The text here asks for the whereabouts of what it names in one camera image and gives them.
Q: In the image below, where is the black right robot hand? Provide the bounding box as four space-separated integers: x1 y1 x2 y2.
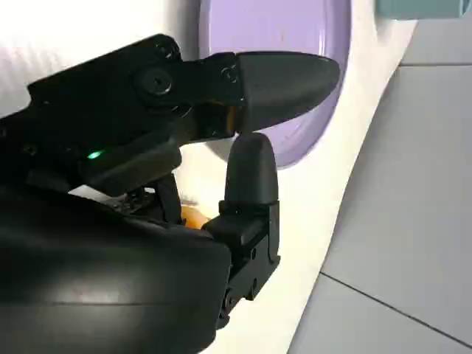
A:
0 33 341 354

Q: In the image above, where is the orange and white bread roll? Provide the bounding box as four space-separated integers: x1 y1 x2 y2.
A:
180 206 212 230

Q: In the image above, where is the lilac plate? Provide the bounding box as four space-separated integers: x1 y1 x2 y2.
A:
198 0 351 170

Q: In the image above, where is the pale green mug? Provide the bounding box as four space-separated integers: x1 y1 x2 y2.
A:
379 0 468 18

